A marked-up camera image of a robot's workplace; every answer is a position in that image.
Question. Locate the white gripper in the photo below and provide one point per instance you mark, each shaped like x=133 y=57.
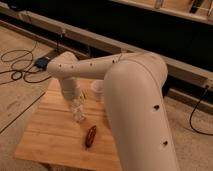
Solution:
x=70 y=88

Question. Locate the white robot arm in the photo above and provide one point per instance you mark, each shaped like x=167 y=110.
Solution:
x=132 y=90

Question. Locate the white plastic cup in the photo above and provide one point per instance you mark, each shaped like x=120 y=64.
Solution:
x=97 y=89

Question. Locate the blue power box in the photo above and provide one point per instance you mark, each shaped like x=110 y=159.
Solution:
x=42 y=62

